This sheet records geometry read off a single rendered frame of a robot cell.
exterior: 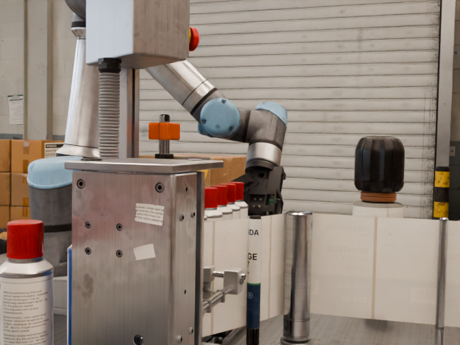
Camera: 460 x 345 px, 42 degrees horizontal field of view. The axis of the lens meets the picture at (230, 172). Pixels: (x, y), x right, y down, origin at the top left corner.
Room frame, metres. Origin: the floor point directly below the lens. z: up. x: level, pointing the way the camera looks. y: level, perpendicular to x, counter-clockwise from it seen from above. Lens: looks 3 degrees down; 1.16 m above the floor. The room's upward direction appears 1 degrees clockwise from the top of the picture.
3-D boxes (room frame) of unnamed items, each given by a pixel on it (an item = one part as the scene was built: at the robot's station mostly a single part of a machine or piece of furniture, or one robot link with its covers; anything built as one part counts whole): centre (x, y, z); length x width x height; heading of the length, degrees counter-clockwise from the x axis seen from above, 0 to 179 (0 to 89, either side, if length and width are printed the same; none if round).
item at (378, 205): (1.01, -0.25, 1.03); 0.09 x 0.09 x 0.30
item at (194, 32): (0.95, 0.07, 1.33); 0.04 x 0.03 x 0.04; 36
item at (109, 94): (0.90, 0.18, 1.18); 0.04 x 0.04 x 0.21
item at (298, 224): (0.83, -0.10, 0.97); 0.05 x 0.05 x 0.19
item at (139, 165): (0.59, 0.08, 1.14); 0.14 x 0.11 x 0.01; 161
